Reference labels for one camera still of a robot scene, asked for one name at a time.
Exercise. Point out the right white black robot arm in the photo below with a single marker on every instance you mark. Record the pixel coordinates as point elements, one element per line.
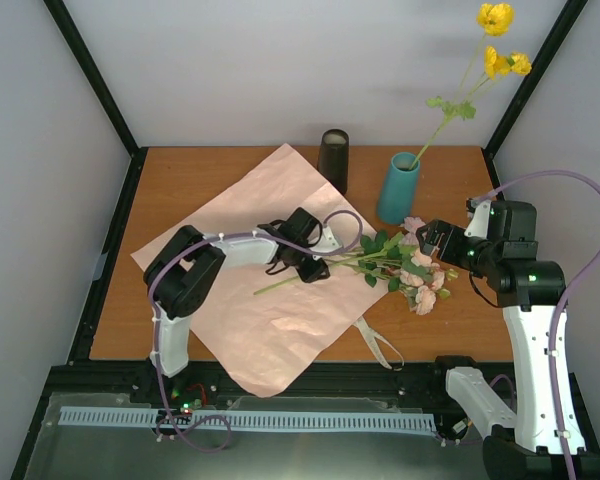
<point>540,438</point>

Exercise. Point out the black frame post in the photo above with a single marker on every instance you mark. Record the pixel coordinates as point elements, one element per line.
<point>558,33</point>
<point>80,51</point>

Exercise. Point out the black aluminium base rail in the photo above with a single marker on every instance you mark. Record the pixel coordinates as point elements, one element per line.
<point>417,385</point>

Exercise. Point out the cream printed ribbon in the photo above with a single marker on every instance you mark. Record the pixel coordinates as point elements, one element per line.
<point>374,340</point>

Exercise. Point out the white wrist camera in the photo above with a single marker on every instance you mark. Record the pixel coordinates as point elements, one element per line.
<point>325,243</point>
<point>479,212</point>

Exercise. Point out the pink bouquet wrapping paper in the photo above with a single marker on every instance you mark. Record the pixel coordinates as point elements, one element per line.
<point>266,335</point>

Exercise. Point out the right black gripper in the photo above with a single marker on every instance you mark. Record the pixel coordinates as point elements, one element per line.
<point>447,251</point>

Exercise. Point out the artificial flower bunch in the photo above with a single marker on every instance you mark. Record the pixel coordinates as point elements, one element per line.
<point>395,261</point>

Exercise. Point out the yellow artificial flower stem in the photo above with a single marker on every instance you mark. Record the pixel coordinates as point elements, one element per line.
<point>486,68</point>

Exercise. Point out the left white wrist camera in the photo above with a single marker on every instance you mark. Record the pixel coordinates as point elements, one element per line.
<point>325,243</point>

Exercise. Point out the light blue cable duct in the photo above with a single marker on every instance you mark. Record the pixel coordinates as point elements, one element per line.
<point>260,421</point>

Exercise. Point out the teal cone vase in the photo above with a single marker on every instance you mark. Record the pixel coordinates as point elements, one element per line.
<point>399,188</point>

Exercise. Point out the black cone vase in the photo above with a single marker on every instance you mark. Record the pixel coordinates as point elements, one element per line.
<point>333,159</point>

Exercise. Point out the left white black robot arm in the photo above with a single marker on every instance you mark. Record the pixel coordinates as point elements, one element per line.
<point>181,276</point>

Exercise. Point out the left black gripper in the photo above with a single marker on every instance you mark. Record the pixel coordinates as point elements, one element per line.
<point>312,274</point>

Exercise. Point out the left black frame post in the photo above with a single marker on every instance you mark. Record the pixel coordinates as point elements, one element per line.
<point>80,51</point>

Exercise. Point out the right black frame post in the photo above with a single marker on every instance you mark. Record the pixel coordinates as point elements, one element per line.
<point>558,33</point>

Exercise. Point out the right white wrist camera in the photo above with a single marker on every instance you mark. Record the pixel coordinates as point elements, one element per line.
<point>479,212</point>

